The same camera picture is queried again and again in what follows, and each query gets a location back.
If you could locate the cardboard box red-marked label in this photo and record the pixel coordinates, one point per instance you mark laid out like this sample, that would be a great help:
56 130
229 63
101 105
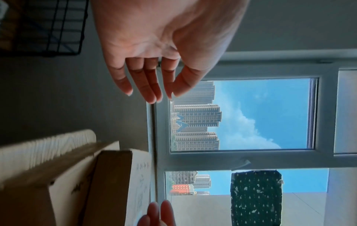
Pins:
28 205

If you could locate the beige window cover sheet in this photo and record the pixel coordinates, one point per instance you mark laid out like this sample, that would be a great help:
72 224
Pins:
200 209

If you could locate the green dotted cloth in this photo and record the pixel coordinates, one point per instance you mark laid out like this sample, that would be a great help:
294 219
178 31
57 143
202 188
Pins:
256 198

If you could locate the person's left hand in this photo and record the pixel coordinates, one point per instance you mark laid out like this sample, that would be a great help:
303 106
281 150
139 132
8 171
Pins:
167 28

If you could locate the cardboard box black print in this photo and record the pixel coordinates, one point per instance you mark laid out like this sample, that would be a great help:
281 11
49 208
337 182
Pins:
111 187

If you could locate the person's right hand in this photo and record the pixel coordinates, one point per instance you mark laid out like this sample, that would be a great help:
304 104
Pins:
156 217

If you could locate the wooden table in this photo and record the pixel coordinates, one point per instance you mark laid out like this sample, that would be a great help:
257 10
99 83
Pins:
41 150

